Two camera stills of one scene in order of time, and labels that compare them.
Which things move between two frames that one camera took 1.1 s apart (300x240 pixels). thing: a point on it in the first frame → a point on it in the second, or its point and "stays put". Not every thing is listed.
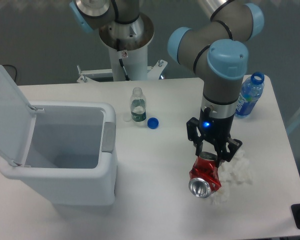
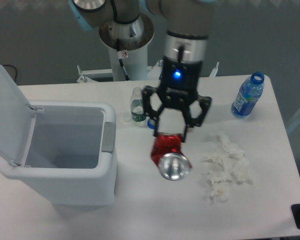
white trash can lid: (12, 119) stays put
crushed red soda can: (204, 176) → (168, 154)
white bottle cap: (127, 117) stays put
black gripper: (218, 130) → (180, 81)
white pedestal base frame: (154, 72) stays put
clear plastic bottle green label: (138, 106) stays put
